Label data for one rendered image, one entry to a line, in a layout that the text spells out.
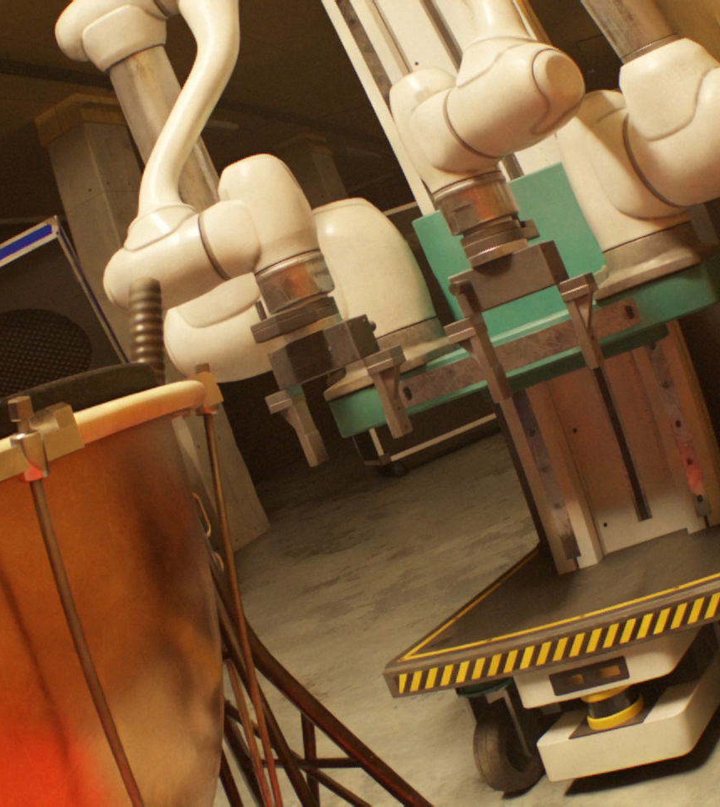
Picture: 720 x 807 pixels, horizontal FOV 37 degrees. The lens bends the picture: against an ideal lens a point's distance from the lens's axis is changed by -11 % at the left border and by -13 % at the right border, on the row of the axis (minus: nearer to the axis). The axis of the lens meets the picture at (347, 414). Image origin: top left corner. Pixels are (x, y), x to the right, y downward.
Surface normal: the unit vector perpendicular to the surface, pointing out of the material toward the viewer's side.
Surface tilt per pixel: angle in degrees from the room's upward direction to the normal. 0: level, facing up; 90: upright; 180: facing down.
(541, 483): 90
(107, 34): 105
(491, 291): 90
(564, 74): 98
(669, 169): 111
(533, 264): 90
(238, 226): 89
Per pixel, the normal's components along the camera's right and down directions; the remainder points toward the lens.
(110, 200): 0.88, -0.33
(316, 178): -0.29, 0.15
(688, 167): -0.52, 0.73
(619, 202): -0.60, 0.52
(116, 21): 0.01, 0.33
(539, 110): -0.13, 0.80
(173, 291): 0.07, 0.72
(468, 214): -0.54, 0.24
